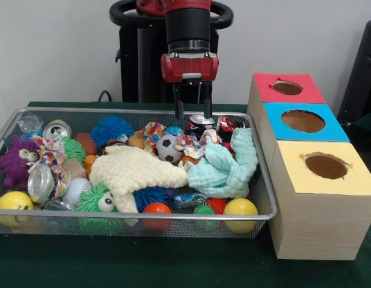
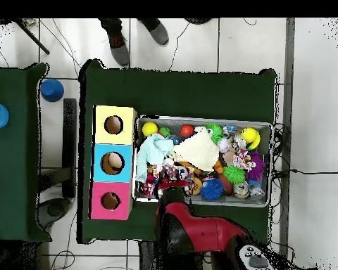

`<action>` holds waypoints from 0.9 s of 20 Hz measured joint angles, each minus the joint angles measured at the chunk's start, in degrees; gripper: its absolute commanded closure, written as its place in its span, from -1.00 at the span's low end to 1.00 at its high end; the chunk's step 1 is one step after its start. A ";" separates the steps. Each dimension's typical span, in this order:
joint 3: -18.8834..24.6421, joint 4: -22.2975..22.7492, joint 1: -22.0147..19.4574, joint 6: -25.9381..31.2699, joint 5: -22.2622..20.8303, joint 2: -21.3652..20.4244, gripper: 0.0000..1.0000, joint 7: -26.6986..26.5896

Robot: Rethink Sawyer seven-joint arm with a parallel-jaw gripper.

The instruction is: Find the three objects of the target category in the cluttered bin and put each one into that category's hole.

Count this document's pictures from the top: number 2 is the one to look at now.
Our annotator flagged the wooden box with three holes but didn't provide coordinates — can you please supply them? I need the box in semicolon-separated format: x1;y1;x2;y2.
88;105;138;221

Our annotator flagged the black tripod leg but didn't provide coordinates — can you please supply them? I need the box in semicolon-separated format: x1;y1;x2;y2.
15;19;51;55

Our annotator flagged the blue spiky ball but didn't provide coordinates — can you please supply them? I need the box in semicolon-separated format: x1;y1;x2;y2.
199;177;225;201

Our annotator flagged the dark green side table cloth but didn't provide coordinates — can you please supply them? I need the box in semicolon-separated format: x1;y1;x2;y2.
0;63;51;243

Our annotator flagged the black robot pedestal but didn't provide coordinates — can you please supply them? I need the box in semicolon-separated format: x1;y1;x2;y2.
137;240;158;270

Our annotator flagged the yellow smiley ball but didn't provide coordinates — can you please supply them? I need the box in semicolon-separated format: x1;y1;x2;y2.
240;127;261;150

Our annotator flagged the thin black floor cable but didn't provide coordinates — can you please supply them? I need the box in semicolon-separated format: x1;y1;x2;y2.
168;22;191;71

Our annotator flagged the silver crushed soda can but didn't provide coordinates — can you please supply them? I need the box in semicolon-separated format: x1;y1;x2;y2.
232;181;250;199

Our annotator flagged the cream waffle cloth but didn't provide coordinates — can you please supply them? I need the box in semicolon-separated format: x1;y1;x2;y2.
173;130;220;173

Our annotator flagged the dark stand base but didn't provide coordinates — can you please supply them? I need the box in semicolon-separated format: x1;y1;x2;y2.
36;196;73;229

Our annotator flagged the black round base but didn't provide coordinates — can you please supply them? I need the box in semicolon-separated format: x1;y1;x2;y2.
184;18;212;25

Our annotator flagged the silver wire mesh bin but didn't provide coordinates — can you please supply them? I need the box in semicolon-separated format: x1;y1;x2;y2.
132;113;274;209

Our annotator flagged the red orange ball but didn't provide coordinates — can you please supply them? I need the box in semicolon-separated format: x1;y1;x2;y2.
180;124;194;138

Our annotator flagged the black upright panel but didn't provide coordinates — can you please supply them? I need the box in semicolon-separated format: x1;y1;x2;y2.
61;98;77;199

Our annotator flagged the green furry toy with eyes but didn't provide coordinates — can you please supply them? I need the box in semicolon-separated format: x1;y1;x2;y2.
204;122;224;146

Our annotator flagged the plain yellow ball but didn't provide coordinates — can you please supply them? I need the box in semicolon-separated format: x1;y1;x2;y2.
141;121;158;138

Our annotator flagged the black power cable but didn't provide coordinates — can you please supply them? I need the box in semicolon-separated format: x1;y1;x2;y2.
271;167;338;177

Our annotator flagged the purple spiky monster toy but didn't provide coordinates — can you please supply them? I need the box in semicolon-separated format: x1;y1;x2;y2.
246;151;267;181

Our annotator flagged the person's foot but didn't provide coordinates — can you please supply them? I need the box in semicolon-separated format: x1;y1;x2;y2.
108;33;131;67
148;22;170;46

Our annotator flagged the mint green cloth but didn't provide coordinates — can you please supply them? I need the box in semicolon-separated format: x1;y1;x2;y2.
134;133;175;184

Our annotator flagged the blue plastic cup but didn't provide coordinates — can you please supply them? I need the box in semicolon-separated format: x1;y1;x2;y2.
39;78;65;103

